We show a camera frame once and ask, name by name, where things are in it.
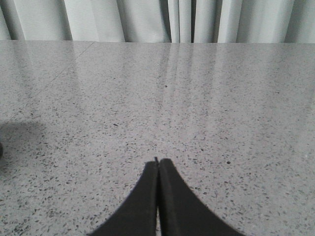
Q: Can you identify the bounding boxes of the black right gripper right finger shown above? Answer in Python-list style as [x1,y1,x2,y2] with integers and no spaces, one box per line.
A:
[158,159,241,236]

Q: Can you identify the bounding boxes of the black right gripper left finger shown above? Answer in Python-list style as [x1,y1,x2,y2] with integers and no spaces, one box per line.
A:
[92,161,158,236]

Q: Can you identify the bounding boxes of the white pleated curtain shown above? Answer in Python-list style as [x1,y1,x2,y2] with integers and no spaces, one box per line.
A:
[0,0,315,43]

